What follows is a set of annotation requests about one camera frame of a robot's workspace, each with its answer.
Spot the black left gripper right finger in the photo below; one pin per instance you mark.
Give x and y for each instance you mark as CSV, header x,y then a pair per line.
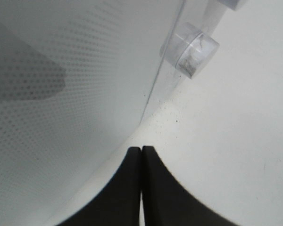
x,y
166,202

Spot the white microwave door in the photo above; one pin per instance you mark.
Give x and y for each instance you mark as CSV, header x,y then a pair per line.
x,y
75,78

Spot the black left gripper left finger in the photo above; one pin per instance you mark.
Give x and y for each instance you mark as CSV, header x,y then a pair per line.
x,y
118,203

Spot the clear microwave foot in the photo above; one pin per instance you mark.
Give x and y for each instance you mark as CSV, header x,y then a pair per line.
x,y
189,49

